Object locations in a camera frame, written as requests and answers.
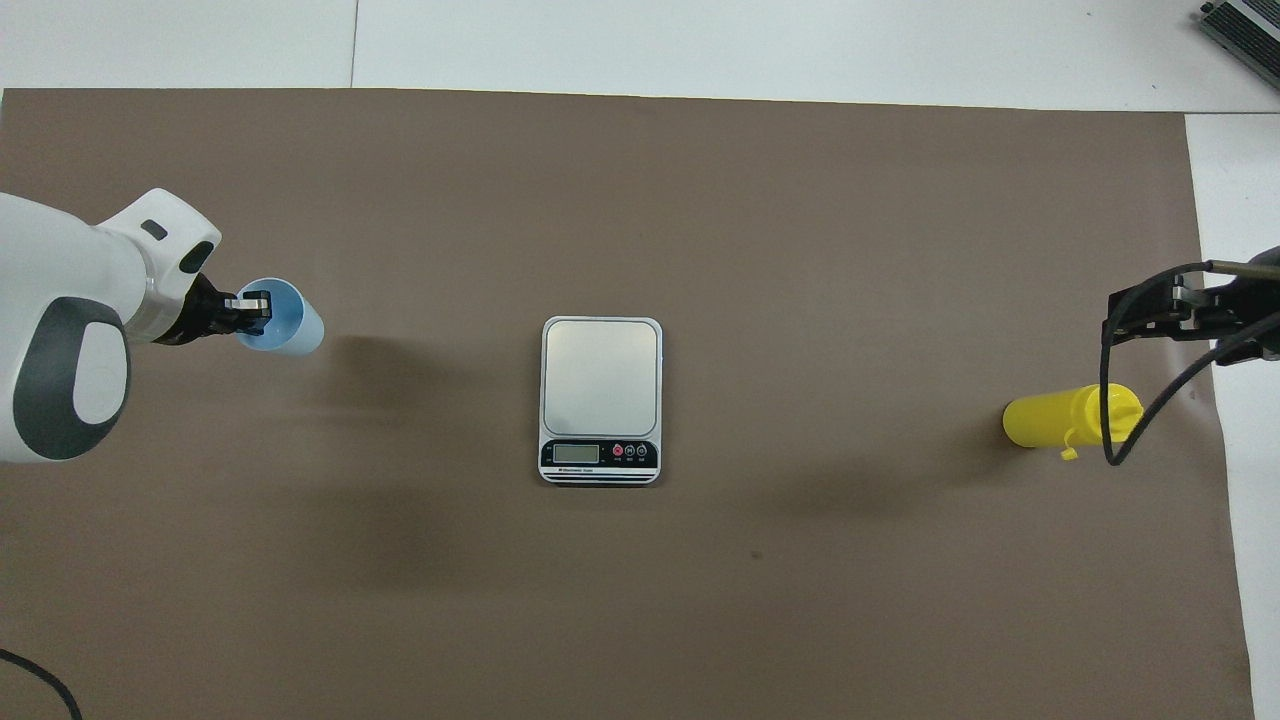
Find yellow squeeze seasoning bottle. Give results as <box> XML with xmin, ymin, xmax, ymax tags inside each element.
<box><xmin>1002</xmin><ymin>383</ymin><xmax>1144</xmax><ymax>461</ymax></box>

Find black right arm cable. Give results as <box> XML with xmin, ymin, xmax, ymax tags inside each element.
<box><xmin>1098</xmin><ymin>260</ymin><xmax>1280</xmax><ymax>468</ymax></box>

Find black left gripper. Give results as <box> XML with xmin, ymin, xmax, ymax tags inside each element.
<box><xmin>152</xmin><ymin>272</ymin><xmax>273</xmax><ymax>347</ymax></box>

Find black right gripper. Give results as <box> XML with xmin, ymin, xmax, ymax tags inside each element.
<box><xmin>1103</xmin><ymin>275</ymin><xmax>1280</xmax><ymax>366</ymax></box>

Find brown table mat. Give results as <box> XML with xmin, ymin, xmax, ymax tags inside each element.
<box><xmin>0</xmin><ymin>88</ymin><xmax>1256</xmax><ymax>720</ymax></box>

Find black loose cable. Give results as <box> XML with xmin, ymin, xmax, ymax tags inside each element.
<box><xmin>0</xmin><ymin>648</ymin><xmax>83</xmax><ymax>720</ymax></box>

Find silver digital kitchen scale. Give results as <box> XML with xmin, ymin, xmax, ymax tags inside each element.
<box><xmin>539</xmin><ymin>316</ymin><xmax>663</xmax><ymax>486</ymax></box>

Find light blue plastic cup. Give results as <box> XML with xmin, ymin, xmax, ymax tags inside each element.
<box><xmin>236</xmin><ymin>278</ymin><xmax>326</xmax><ymax>357</ymax></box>

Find grey metal device box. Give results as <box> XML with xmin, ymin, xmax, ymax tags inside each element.
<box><xmin>1198</xmin><ymin>0</ymin><xmax>1280</xmax><ymax>96</ymax></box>

